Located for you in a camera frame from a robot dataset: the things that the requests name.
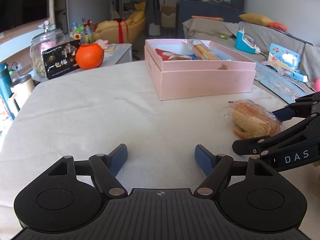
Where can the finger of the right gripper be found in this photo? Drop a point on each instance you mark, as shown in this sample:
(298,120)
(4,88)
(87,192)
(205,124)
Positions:
(303,107)
(308,127)

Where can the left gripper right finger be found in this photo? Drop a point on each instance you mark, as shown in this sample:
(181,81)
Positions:
(216,168)

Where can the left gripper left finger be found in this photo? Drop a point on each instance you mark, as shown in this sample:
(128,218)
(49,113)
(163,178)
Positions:
(105,169)

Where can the round toast bread packet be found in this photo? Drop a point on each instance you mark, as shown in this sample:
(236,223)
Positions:
(251,120)

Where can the long cheese bread packet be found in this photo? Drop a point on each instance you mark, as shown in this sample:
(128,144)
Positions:
(200,50)

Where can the red chicken leg packet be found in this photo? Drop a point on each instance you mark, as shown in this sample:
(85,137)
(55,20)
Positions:
(170,56)

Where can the blue children picture book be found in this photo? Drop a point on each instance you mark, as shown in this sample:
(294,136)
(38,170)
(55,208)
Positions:
(285,62)

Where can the grey covered sofa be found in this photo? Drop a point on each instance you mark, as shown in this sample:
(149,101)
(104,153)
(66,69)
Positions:
(224,33)

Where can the blue toy device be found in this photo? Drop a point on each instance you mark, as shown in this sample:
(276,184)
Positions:
(245,42)

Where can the yellow cushion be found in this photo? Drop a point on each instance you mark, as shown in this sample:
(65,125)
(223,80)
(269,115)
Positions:
(257,19)

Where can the pink gift box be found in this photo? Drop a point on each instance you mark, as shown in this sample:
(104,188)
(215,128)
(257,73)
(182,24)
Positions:
(233,73)

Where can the orange pumpkin bucket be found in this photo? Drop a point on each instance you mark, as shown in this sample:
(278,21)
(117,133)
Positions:
(89,56)

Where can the cream mug with lid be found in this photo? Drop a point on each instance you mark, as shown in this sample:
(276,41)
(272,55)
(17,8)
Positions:
(21,89)

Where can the black plum snack box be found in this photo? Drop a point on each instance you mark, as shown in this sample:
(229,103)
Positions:
(60,60)

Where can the pink plush toy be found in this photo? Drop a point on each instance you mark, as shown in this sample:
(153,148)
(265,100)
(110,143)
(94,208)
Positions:
(102,43)

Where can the teal thermos bottle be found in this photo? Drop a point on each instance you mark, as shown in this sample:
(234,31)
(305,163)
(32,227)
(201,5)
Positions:
(5,83)

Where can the yellow sofa with ribbon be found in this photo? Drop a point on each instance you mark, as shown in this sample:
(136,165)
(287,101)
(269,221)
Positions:
(122,30)

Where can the glass jar with nuts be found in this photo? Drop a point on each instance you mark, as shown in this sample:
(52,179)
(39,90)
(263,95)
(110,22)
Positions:
(42,42)

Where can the dark coat on stand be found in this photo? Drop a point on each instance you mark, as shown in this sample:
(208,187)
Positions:
(152,11)

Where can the television screen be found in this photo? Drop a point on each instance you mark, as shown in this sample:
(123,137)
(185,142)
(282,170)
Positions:
(18,12)

